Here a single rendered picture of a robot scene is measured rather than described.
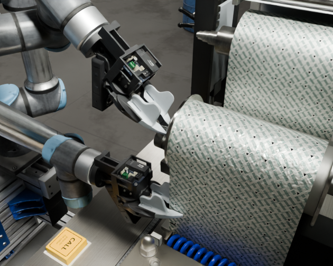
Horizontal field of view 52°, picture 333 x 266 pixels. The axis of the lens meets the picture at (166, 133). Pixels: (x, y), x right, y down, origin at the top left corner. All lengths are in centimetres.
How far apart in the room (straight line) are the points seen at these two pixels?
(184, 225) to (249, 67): 35
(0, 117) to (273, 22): 64
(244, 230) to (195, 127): 21
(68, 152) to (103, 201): 26
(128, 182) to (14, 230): 88
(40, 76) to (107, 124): 165
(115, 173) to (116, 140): 196
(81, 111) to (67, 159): 226
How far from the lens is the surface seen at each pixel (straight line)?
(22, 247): 186
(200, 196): 64
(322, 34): 72
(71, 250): 89
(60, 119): 299
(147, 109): 61
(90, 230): 95
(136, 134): 270
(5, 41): 72
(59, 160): 81
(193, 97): 63
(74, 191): 87
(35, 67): 122
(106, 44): 62
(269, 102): 76
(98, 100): 68
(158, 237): 73
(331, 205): 108
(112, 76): 61
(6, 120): 90
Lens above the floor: 164
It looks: 37 degrees down
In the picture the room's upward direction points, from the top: straight up
